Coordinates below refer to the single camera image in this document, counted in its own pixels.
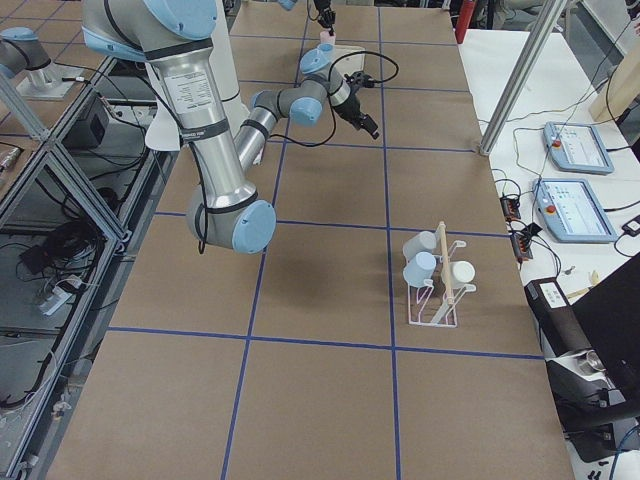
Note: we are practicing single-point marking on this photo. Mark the pink plastic cup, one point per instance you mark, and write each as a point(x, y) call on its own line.
point(327, 37)

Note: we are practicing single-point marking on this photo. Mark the red cylinder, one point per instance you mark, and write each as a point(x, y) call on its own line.
point(466, 11)

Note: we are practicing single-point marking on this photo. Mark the near blue teach pendant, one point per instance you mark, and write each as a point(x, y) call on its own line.
point(571, 212)

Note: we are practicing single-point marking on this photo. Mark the far blue teach pendant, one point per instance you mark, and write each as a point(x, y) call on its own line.
point(577, 148)

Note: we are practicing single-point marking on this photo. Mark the blue cup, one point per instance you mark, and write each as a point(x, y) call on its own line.
point(325, 48)
point(419, 269)

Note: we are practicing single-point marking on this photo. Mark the grey plastic cup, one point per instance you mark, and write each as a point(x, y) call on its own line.
point(424, 241)

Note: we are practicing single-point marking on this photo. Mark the orange black connector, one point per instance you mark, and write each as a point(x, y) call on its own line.
point(521, 246)
point(511, 208)

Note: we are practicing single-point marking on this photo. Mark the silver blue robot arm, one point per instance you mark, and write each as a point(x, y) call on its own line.
point(175, 39)
point(288, 5)

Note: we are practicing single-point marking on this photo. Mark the aluminium frame post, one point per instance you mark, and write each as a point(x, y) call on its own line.
point(533, 47)

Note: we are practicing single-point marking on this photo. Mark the cream plastic tray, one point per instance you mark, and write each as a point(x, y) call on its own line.
point(353, 58)

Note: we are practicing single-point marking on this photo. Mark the black computer monitor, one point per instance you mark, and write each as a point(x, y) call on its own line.
point(609, 317)

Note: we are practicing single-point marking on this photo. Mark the black box with label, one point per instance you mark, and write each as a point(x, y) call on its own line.
point(555, 316)

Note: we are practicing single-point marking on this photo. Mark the blue teach pendant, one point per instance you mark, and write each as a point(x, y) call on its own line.
point(577, 148)
point(571, 212)

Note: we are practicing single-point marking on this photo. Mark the pale green white cup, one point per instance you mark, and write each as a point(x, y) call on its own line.
point(462, 273)

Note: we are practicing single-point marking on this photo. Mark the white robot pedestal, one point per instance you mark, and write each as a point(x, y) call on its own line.
point(164, 132)

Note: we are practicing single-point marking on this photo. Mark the white wire cup rack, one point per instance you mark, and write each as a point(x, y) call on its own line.
point(434, 305)

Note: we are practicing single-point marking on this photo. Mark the wooden board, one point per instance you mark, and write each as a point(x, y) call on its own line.
point(620, 90)

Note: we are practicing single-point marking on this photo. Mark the near orange black connector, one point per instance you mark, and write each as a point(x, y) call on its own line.
point(521, 246)

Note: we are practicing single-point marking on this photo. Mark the far orange black connector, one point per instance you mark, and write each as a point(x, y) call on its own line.
point(511, 208)

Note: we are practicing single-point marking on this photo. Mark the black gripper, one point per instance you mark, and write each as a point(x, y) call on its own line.
point(353, 110)
point(325, 13)

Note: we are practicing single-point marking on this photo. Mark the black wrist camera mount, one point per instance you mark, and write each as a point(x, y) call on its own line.
point(359, 80)

